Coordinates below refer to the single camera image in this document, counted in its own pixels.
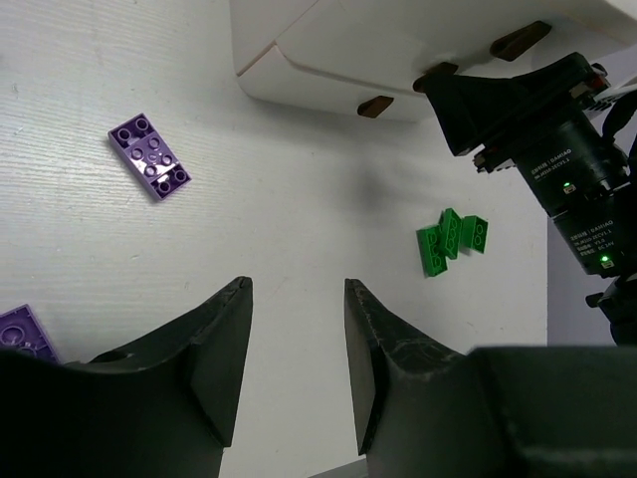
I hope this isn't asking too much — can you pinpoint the purple lego brick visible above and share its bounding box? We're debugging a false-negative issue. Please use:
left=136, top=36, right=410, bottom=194
left=0, top=305, right=60, bottom=363

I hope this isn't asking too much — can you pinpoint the white drawer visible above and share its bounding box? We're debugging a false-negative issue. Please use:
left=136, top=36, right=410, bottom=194
left=237, top=45, right=434, bottom=122

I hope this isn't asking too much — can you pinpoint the purple lego plate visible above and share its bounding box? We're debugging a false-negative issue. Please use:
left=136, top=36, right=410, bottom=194
left=107, top=114, right=191, bottom=202

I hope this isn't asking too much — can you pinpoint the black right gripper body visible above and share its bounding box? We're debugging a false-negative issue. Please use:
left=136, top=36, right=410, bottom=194
left=474, top=74, right=632, bottom=278

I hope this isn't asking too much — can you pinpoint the green upright lego brick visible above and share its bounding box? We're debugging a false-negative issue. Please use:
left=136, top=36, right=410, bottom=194
left=460, top=215, right=489, bottom=254

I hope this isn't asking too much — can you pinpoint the green long lego brick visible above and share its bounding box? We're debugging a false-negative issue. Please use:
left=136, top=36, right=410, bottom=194
left=439, top=208, right=462, bottom=260

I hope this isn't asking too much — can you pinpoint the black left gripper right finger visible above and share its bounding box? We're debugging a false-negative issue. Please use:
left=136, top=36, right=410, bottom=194
left=344, top=279, right=636, bottom=477

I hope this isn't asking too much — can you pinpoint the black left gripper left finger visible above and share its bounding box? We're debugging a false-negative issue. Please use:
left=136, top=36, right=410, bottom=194
left=1, top=277, right=253, bottom=477

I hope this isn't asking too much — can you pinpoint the white three-drawer storage box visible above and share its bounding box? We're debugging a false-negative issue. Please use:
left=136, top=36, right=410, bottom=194
left=230, top=0, right=636, bottom=93

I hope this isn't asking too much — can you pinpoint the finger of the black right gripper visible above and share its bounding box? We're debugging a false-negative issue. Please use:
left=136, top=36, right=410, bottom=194
left=425, top=53, right=597, bottom=156

